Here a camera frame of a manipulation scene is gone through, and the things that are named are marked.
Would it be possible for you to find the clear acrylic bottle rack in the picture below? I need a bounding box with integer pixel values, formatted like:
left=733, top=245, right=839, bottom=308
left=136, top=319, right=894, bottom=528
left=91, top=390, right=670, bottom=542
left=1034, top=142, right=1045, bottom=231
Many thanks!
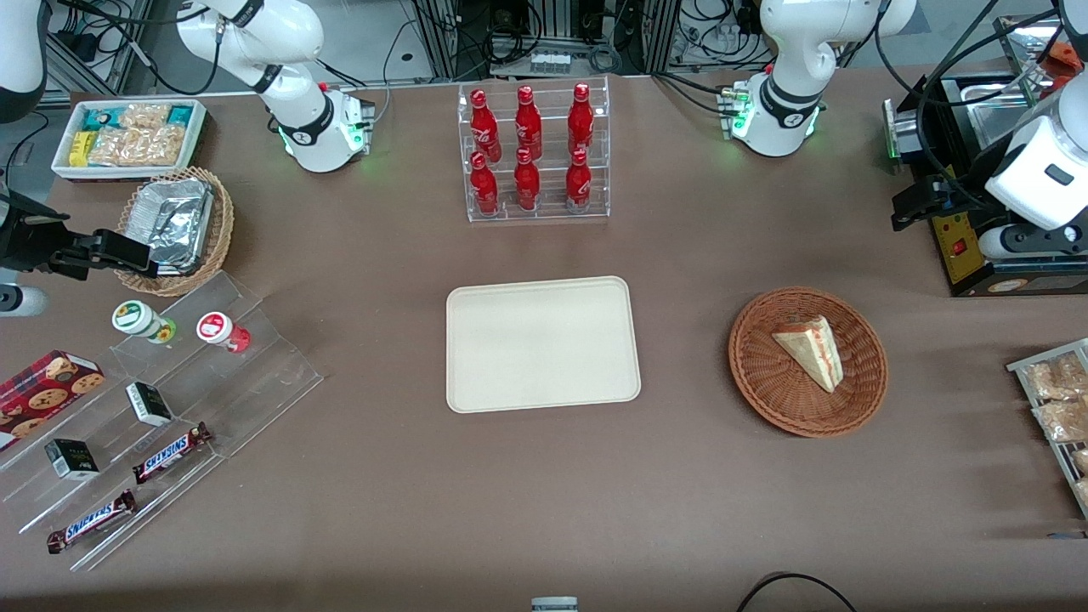
left=457, top=75, right=611, bottom=224

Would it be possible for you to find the aluminium frame rack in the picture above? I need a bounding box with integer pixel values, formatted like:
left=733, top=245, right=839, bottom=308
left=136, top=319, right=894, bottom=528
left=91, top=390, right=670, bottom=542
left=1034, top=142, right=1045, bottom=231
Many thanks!
left=411, top=0, right=683, bottom=82

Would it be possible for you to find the aluminium foil tray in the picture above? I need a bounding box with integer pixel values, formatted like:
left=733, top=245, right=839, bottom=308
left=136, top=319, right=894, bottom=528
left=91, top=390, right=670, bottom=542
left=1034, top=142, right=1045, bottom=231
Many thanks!
left=127, top=178, right=216, bottom=278

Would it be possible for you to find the white plastic bin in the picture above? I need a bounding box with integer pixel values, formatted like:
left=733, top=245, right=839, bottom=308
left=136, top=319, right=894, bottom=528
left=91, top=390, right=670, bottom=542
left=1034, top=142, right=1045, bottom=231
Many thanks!
left=51, top=98, right=210, bottom=184

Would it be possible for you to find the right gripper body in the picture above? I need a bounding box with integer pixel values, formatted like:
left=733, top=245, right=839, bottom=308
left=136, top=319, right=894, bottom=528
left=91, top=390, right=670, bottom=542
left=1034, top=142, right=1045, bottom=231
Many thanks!
left=0, top=192, right=76, bottom=275

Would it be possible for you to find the small black box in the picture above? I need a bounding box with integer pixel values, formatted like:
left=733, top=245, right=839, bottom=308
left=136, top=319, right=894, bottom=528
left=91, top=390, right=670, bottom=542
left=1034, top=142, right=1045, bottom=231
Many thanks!
left=44, top=438, right=101, bottom=482
left=125, top=382, right=175, bottom=428

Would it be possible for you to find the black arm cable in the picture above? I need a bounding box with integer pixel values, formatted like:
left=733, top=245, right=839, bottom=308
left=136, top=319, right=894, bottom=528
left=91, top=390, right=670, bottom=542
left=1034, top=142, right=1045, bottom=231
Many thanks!
left=47, top=0, right=256, bottom=96
left=874, top=0, right=1034, bottom=192

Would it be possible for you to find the triangle sandwich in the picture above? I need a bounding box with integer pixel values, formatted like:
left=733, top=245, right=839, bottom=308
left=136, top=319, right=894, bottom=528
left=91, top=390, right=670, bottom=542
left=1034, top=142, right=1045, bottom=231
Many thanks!
left=771, top=315, right=844, bottom=394

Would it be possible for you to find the small clear cracker bag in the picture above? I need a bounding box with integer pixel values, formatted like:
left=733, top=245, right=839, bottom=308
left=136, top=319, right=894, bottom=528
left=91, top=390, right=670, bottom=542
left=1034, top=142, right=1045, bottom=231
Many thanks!
left=119, top=103, right=173, bottom=131

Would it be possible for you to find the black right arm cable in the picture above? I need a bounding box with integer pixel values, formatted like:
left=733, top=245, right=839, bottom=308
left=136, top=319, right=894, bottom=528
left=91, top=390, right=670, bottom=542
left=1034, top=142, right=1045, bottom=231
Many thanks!
left=47, top=0, right=256, bottom=96

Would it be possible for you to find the light wicker basket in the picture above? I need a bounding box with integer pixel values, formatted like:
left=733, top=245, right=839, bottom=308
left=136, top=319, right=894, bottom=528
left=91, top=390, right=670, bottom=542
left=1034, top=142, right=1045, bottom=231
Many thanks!
left=113, top=167, right=235, bottom=298

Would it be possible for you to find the brown wicker basket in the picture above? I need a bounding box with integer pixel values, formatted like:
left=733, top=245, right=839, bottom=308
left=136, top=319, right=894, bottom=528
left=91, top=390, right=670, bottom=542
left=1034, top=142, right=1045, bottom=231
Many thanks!
left=728, top=286, right=889, bottom=439

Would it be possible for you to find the grey wire rack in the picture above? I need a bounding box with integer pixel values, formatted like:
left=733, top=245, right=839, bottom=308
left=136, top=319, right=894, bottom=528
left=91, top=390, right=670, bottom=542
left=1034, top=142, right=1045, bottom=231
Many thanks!
left=1006, top=337, right=1088, bottom=520

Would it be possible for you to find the black table cable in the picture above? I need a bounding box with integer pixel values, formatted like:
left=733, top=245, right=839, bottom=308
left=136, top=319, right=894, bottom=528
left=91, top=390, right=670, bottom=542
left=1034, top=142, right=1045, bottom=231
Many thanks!
left=735, top=572, right=859, bottom=612

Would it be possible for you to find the black machine yellow panel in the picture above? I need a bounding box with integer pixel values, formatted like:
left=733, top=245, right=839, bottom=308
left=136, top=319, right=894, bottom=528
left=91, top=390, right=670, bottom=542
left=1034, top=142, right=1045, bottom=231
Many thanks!
left=882, top=15, right=1088, bottom=298

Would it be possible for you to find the red lid cup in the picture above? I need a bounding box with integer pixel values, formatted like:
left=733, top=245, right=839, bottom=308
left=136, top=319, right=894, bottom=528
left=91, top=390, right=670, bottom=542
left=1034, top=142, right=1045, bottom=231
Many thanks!
left=195, top=311, right=252, bottom=355

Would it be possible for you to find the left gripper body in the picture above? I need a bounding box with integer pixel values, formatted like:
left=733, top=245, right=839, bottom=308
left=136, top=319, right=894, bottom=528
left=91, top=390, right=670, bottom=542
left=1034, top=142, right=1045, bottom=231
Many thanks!
left=928, top=174, right=994, bottom=226

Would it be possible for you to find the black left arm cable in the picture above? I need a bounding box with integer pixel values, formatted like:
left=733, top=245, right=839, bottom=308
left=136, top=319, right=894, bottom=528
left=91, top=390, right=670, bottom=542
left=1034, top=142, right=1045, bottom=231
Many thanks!
left=874, top=0, right=1034, bottom=192

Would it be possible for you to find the large clear cracker bag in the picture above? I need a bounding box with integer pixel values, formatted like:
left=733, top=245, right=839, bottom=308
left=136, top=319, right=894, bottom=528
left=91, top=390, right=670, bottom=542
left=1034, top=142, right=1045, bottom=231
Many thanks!
left=88, top=125, right=189, bottom=167

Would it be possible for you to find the cream plastic tray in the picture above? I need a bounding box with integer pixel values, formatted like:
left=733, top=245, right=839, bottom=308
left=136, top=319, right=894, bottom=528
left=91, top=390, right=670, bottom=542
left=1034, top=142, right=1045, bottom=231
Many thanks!
left=445, top=275, right=642, bottom=415

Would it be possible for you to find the clear acrylic stepped stand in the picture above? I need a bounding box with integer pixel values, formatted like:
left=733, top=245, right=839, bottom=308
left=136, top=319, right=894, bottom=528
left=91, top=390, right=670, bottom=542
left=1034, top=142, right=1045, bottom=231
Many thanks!
left=0, top=270, right=325, bottom=573

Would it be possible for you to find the green lid cup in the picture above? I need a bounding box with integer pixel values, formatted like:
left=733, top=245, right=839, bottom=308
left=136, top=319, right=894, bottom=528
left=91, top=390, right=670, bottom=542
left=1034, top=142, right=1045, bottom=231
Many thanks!
left=111, top=300, right=179, bottom=346

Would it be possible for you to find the red cookie box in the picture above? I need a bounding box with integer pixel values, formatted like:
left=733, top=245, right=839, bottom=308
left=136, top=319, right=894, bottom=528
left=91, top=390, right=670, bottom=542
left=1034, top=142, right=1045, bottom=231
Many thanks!
left=0, top=349, right=107, bottom=452

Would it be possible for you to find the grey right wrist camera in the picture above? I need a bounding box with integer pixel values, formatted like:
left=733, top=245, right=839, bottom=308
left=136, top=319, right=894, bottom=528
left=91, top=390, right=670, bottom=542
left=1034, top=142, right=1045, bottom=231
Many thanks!
left=0, top=286, right=49, bottom=318

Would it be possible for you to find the red cola bottle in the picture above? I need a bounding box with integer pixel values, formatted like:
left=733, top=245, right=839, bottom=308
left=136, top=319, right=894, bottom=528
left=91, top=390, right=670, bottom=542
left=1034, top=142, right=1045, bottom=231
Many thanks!
left=468, top=151, right=501, bottom=216
left=469, top=88, right=503, bottom=164
left=514, top=85, right=544, bottom=161
left=567, top=82, right=596, bottom=156
left=513, top=148, right=542, bottom=213
left=564, top=149, right=593, bottom=213

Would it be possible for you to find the snickers bar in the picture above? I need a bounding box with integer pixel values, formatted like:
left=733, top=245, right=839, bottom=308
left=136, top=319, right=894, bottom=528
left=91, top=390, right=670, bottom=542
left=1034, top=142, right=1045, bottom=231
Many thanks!
left=46, top=489, right=138, bottom=556
left=132, top=422, right=214, bottom=486

